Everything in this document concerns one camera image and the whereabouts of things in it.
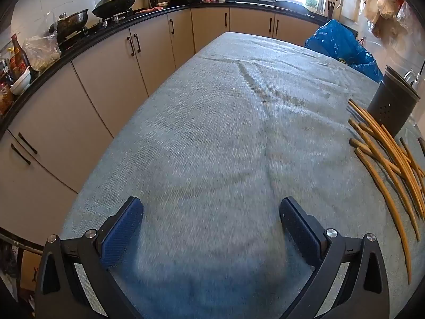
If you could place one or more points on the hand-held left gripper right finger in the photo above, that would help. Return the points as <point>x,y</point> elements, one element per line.
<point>298,229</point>

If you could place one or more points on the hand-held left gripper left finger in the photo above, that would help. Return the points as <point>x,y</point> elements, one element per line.
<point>123,229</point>

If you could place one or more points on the pile of wooden chopsticks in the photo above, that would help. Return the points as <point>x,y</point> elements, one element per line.
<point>400,162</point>

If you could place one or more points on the dark perforated utensil holder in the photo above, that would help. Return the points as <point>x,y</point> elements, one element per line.
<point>390,106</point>

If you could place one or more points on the grey tablecloth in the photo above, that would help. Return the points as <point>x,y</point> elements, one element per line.
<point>215,139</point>

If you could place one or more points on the dark flat rectangular object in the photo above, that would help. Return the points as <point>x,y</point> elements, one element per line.
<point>422,146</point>

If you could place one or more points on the beige kitchen cabinets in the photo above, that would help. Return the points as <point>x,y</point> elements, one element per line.
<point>99,79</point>

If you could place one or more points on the condiment jar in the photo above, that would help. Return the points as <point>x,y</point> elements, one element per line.
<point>5,98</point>

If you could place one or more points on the white bowl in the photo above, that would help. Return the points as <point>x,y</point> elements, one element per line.
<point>20,84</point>

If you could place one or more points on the glass pitcher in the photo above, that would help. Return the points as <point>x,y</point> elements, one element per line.
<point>411,78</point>

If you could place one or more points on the blue plastic bag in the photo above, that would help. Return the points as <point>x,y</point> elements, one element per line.
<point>335,43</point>

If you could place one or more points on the clear plastic bag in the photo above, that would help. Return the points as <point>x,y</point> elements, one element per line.
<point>41,53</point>

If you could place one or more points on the dark sauce bottle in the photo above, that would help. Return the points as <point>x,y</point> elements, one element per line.
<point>18,56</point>

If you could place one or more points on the black kitchen countertop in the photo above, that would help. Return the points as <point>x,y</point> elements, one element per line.
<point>146,19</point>

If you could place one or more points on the gas stove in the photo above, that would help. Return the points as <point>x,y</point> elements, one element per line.
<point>116,16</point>

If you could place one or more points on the steel cooking pot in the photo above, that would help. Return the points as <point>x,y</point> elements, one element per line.
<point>71,20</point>

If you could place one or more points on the black wok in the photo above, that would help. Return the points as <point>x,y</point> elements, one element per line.
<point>109,10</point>

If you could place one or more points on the white cutting board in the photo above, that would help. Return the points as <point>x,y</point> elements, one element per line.
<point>351,3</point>

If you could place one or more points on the hanging plastic bags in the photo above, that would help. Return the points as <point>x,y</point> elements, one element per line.
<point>381,6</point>

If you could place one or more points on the dark chair frame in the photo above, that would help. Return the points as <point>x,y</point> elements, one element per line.
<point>20,242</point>

